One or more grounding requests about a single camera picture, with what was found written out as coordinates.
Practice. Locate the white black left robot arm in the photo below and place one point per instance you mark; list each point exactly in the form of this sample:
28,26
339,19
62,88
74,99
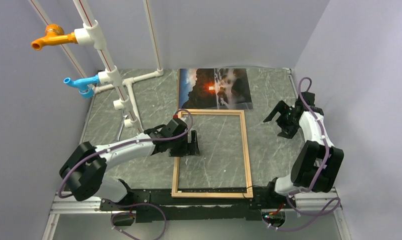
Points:
84,171

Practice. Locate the light wooden picture frame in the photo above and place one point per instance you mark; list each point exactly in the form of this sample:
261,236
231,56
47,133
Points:
248,193

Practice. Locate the sunset landscape photo print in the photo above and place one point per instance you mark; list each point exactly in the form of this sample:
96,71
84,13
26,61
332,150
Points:
214,89

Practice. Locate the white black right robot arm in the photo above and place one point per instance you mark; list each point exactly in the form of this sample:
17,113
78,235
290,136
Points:
319,161

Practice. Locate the orange plastic faucet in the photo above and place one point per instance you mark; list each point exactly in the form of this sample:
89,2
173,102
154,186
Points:
54,35

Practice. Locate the blue plastic faucet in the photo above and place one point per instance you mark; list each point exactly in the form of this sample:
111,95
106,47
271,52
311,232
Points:
83,85

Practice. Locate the aluminium extrusion rail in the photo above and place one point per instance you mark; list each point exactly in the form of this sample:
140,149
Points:
70,205

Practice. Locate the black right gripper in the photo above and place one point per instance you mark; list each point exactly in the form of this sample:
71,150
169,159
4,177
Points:
287,131

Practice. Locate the silver metal wrench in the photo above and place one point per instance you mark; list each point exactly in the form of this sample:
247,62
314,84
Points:
121,127

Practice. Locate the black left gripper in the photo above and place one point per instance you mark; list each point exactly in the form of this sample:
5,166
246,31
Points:
189,148

